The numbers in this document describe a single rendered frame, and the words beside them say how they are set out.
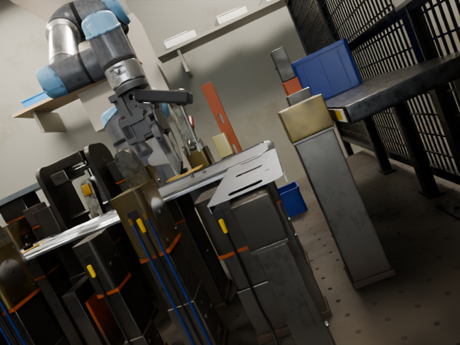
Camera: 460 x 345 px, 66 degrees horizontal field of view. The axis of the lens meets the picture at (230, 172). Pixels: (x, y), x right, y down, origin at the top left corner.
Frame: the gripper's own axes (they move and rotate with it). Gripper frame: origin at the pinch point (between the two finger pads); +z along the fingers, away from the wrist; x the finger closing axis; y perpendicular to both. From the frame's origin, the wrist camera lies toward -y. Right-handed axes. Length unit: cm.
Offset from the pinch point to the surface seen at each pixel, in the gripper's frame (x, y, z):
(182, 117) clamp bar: -20.3, -0.7, -10.8
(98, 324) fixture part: 1.3, 35.2, 26.0
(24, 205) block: -35, 65, -9
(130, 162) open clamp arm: 13.0, 4.7, -5.1
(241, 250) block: 18.2, -8.1, 16.6
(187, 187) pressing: 6.6, -1.1, 4.3
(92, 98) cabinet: -272, 126, -84
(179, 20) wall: -321, 20, -126
